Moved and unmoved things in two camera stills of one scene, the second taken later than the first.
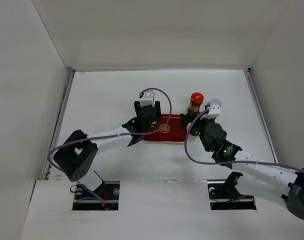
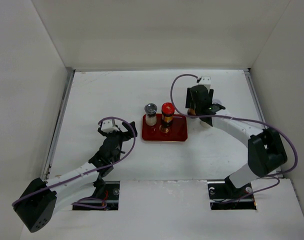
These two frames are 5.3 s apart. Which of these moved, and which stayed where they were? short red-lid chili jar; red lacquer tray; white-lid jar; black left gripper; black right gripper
Moved: black right gripper; black left gripper; short red-lid chili jar
Stayed: red lacquer tray; white-lid jar
